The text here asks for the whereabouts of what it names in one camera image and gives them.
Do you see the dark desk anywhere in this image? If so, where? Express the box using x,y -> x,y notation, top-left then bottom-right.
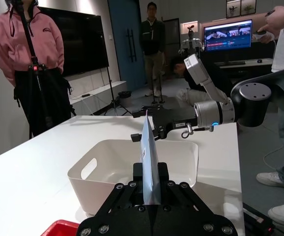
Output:
213,58 -> 274,82

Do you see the black device with red light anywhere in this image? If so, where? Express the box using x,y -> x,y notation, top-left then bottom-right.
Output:
242,203 -> 276,236

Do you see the white humanoid robot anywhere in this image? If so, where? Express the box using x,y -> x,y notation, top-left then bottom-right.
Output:
178,24 -> 204,59

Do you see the large black wall screen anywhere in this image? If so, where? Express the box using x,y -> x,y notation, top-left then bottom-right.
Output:
37,6 -> 110,77

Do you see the person standing at door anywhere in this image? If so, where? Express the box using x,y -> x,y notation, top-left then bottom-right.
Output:
141,1 -> 167,97

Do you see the person crouching on floor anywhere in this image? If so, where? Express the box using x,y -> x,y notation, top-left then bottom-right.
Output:
170,56 -> 234,109

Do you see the white plastic bin with handles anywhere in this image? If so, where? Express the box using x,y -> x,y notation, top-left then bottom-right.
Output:
67,139 -> 199,215

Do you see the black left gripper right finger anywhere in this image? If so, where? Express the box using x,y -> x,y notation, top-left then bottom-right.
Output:
157,162 -> 216,216

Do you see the white floor cable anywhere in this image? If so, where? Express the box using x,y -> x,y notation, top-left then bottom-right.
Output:
263,145 -> 284,173

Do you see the blue door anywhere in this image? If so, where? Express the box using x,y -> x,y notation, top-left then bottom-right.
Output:
107,0 -> 149,92

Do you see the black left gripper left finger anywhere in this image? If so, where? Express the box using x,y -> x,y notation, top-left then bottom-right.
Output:
94,162 -> 145,217

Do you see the small waste bin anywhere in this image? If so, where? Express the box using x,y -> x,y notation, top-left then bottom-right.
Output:
118,90 -> 132,108

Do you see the thin black light stand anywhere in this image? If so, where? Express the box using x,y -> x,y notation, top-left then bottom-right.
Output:
104,65 -> 133,117

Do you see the framed plant picture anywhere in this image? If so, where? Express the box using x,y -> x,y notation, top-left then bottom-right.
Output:
240,0 -> 256,16
226,0 -> 240,18

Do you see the person standing by tripod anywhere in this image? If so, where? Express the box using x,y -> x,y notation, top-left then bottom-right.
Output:
0,0 -> 78,138

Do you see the black camera tripod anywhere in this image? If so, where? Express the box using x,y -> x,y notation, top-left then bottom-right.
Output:
14,0 -> 53,138

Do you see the low white cabinet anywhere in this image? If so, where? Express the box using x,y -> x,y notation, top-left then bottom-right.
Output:
63,80 -> 128,116

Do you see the pale blue pouch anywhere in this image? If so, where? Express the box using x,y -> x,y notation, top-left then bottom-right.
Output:
139,114 -> 162,205

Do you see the black door handle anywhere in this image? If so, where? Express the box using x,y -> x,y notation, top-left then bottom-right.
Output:
126,29 -> 136,62

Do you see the white hand controller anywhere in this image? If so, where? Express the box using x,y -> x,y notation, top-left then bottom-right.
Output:
252,30 -> 276,44

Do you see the red plastic tray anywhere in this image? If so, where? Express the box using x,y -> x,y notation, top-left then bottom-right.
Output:
45,219 -> 80,236

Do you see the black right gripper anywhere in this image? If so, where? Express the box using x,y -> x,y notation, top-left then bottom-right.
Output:
130,105 -> 198,143

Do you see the person's hand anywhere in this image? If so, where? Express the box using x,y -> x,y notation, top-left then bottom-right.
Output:
257,6 -> 284,34

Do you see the lit computer monitor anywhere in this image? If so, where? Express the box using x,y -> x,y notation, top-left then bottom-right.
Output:
203,19 -> 253,54

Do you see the black keyboard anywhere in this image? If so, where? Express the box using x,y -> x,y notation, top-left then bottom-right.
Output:
214,61 -> 246,66

